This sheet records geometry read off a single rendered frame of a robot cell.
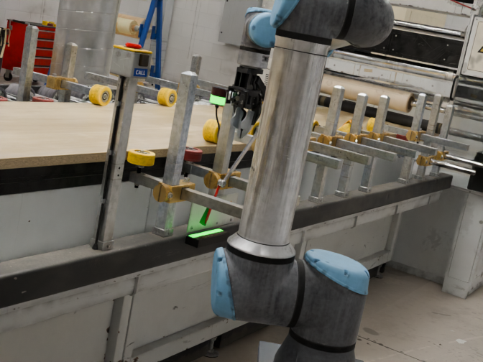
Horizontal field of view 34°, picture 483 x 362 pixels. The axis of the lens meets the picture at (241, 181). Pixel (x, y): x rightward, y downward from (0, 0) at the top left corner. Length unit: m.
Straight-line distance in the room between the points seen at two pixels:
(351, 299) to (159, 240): 0.72
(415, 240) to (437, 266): 0.21
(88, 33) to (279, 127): 4.89
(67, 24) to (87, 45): 0.23
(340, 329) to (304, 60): 0.57
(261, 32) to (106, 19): 4.37
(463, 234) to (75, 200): 3.00
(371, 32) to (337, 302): 0.57
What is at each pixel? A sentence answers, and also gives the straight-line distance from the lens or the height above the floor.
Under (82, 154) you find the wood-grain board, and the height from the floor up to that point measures 0.90.
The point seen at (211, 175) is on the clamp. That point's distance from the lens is 2.42.
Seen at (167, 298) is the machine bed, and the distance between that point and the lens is 2.89.
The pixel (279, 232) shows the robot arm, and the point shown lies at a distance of 1.66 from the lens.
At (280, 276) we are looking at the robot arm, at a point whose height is 0.83.
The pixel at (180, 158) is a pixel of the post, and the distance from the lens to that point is 2.23.
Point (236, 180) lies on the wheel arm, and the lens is 2.46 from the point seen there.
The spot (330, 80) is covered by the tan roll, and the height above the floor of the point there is 1.07.
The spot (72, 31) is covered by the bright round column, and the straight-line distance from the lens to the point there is 6.44.
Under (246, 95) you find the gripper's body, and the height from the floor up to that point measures 1.13.
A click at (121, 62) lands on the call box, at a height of 1.18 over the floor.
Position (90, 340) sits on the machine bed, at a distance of 2.61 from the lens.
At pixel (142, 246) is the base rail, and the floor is 0.70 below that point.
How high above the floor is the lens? 1.34
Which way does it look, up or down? 11 degrees down
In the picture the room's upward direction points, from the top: 11 degrees clockwise
